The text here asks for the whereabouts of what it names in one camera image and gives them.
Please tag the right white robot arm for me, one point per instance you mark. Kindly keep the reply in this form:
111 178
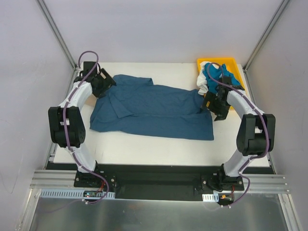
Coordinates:
255 137

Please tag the right aluminium frame post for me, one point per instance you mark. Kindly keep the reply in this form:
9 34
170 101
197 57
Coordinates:
268 30

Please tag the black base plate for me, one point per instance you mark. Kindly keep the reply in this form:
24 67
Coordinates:
145 182

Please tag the yellow plastic bin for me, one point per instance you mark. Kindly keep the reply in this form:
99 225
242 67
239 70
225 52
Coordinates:
230 63

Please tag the left white cable duct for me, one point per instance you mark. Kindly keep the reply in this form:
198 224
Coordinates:
76 194

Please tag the left aluminium frame post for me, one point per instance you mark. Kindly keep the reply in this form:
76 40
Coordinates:
56 32

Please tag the white t-shirt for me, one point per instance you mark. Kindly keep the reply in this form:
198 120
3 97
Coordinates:
204 83

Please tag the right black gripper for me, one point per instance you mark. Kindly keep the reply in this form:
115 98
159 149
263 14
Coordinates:
217 109

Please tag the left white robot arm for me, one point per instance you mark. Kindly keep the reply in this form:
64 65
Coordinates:
67 128

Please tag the dark blue t-shirt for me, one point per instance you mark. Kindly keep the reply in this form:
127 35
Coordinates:
135 105

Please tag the folded beige t-shirt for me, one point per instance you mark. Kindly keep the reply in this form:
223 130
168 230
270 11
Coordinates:
91 101

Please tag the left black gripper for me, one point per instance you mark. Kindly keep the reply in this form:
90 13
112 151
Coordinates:
103 83

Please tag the aluminium frame post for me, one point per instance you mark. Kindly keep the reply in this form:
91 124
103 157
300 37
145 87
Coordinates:
268 30
56 32

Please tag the bright blue t-shirt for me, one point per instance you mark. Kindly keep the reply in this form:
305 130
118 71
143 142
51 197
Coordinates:
216 73

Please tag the right white cable duct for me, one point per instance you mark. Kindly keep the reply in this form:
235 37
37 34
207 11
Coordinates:
210 197

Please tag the white cable duct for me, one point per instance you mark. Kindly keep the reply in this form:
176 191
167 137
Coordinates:
210 197
76 194

